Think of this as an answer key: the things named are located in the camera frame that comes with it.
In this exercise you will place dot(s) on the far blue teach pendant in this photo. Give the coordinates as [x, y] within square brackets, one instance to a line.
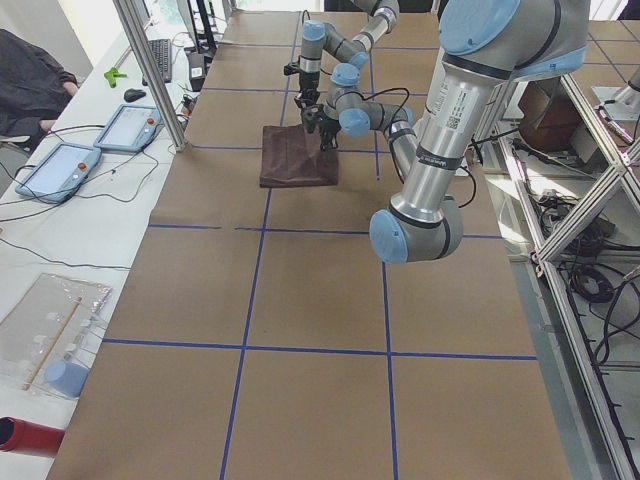
[130, 129]

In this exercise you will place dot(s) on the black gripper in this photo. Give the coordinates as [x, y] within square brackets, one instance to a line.
[327, 125]
[306, 83]

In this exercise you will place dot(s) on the cardboard box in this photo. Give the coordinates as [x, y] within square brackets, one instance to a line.
[548, 123]

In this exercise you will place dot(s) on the blue teach pendant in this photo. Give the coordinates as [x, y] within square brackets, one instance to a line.
[130, 129]
[59, 175]

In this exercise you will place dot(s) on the seated person in black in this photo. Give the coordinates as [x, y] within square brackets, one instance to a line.
[35, 90]

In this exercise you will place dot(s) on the aluminium side frame rail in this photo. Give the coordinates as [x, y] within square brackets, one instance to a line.
[572, 221]

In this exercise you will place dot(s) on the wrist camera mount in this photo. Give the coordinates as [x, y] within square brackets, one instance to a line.
[313, 114]
[291, 69]

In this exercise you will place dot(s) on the near blue teach pendant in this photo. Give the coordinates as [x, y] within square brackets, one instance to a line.
[59, 175]

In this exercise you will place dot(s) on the brown t-shirt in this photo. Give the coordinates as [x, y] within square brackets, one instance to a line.
[292, 157]

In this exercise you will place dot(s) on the red cylinder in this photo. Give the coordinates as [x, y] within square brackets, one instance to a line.
[28, 438]

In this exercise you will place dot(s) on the black power adapter box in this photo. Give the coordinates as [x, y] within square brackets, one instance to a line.
[197, 71]

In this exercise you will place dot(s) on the aluminium frame post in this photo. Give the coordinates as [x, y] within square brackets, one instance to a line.
[137, 38]

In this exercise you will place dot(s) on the black keyboard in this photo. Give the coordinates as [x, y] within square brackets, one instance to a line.
[161, 50]

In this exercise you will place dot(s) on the black computer mouse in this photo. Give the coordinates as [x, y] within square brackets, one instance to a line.
[131, 95]

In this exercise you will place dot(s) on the green plastic clip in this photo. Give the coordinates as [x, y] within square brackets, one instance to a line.
[112, 75]

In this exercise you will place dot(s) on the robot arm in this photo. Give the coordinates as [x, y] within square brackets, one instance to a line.
[484, 44]
[346, 109]

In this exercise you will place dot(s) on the clear plastic bag with stick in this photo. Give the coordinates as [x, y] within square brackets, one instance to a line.
[58, 318]

